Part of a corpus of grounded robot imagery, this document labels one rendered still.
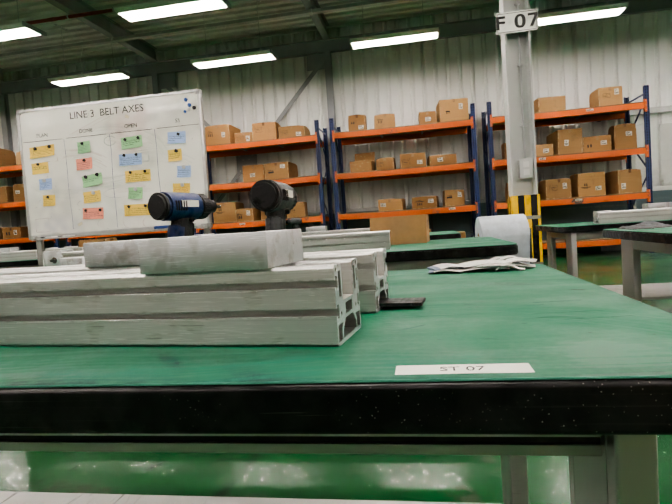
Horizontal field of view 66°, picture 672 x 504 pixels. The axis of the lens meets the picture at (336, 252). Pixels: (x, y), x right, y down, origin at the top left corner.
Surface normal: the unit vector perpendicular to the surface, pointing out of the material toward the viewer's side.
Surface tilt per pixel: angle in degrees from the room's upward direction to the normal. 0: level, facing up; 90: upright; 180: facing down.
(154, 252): 90
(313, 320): 90
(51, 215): 90
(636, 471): 90
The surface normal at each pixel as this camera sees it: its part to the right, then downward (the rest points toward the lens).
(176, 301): -0.28, 0.07
